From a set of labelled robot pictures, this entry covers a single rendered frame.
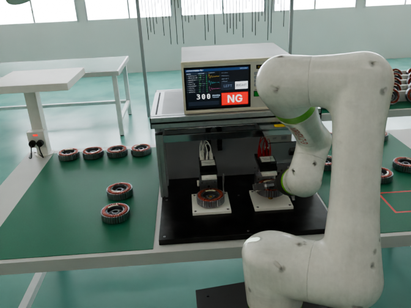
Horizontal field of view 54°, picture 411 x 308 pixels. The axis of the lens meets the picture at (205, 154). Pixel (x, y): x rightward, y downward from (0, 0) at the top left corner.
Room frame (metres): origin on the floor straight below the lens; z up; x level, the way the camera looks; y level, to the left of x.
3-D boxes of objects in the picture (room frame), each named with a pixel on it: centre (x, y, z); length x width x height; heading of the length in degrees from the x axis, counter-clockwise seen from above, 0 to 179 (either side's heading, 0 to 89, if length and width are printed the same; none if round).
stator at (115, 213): (1.38, 0.37, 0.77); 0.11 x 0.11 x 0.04
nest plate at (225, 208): (1.41, -0.01, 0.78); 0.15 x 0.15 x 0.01; 2
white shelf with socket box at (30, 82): (1.96, 0.79, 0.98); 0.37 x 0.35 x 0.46; 92
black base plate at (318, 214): (1.43, -0.13, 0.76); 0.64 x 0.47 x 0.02; 92
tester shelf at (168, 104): (1.74, -0.12, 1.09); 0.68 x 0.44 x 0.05; 92
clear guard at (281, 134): (1.43, -0.34, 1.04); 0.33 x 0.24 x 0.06; 2
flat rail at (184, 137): (1.52, -0.13, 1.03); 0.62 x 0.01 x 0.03; 92
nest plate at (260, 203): (1.42, -0.25, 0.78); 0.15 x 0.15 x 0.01; 2
